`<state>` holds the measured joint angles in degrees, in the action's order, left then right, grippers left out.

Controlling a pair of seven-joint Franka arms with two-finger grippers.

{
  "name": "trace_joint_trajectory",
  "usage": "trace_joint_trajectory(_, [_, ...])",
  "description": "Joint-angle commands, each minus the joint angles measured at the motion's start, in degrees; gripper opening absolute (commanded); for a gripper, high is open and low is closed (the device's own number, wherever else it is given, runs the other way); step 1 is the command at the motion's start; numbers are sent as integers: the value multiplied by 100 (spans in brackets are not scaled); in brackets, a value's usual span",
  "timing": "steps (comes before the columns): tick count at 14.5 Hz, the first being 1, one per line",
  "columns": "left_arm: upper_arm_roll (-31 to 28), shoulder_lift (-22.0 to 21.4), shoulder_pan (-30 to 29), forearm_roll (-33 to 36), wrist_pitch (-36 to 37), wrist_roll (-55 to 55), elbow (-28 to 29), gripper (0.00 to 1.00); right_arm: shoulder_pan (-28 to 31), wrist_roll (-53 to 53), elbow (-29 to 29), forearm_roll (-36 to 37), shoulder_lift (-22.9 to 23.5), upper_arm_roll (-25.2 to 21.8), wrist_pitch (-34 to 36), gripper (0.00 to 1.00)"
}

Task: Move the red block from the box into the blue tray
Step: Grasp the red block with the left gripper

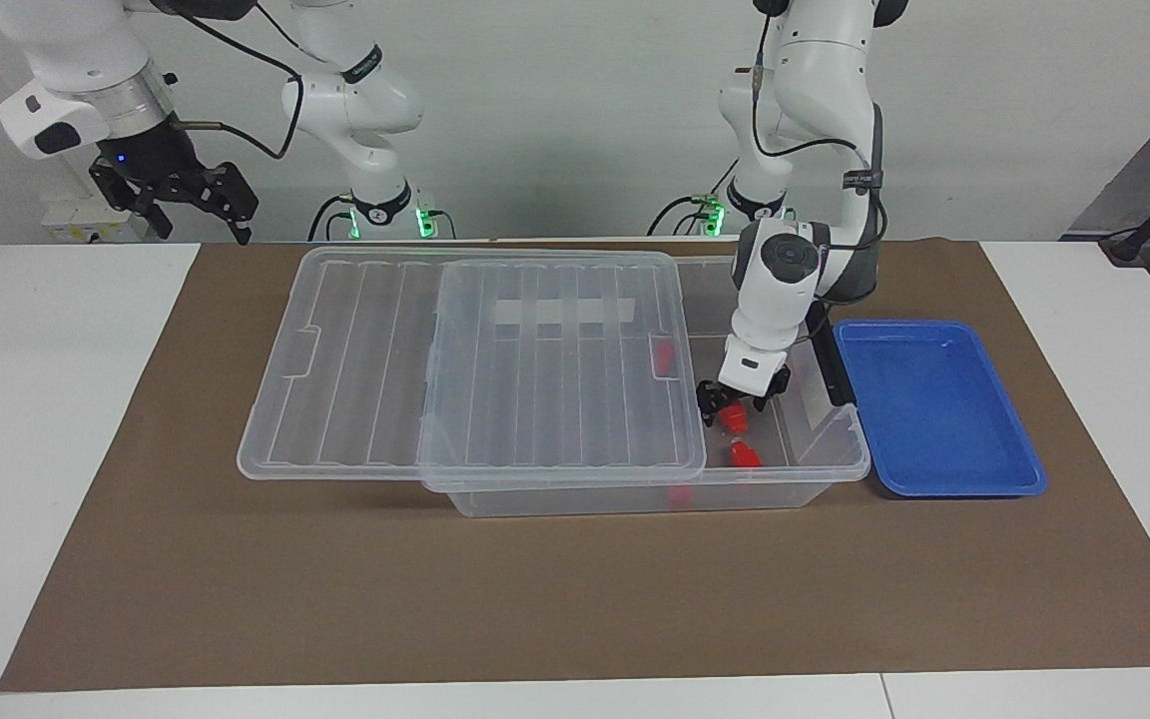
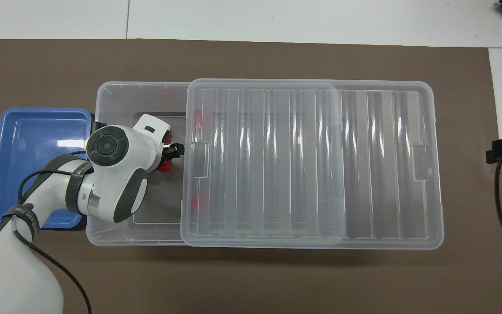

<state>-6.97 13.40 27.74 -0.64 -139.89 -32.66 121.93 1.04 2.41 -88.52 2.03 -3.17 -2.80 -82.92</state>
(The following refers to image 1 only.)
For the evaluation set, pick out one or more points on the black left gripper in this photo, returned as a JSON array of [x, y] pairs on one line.
[[773, 397]]

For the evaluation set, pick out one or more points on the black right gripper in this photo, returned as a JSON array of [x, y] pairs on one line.
[[156, 165]]

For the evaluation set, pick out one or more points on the red plastic block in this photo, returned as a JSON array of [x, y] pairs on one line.
[[665, 358], [733, 418], [745, 456], [678, 496]]

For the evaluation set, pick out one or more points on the clear ribbed plastic lid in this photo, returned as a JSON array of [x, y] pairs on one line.
[[355, 379]]

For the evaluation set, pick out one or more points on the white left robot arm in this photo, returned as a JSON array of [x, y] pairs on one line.
[[815, 90]]

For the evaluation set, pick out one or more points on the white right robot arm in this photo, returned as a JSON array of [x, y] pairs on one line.
[[66, 40]]

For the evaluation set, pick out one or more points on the clear plastic storage box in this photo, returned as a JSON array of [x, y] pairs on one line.
[[585, 499]]

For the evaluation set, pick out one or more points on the green lit base connector box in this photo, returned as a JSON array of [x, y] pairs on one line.
[[427, 218], [710, 215]]

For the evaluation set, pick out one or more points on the blue plastic tray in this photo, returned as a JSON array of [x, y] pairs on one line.
[[934, 419]]

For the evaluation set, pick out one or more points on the white power strip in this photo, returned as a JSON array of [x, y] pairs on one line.
[[71, 225]]

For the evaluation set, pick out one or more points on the white tape strip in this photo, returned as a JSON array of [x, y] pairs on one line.
[[535, 313]]

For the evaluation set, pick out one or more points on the brown table mat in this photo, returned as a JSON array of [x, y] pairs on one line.
[[236, 549]]

